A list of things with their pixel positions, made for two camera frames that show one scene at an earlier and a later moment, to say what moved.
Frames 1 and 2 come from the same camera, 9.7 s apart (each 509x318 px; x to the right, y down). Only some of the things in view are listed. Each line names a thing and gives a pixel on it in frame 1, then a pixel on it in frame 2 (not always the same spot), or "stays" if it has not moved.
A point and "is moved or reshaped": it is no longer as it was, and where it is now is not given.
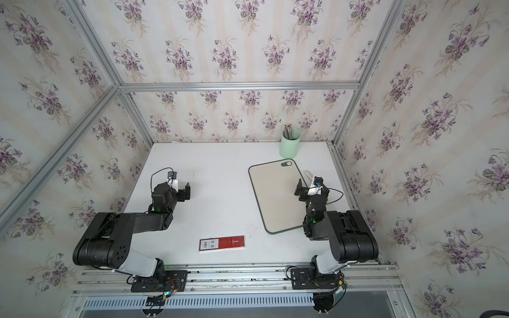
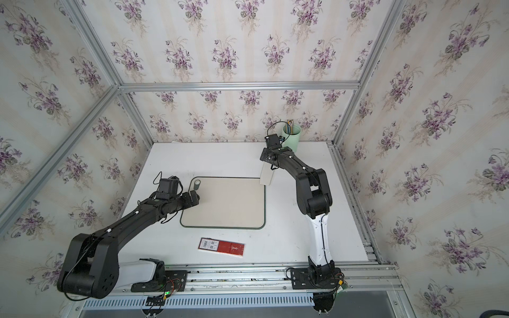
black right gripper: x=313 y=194 to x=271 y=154
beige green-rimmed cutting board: x=274 y=184 to x=226 y=202
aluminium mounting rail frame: x=371 y=279 stays
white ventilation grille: x=139 y=302 stays
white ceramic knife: x=309 y=176 is moved or reshaped
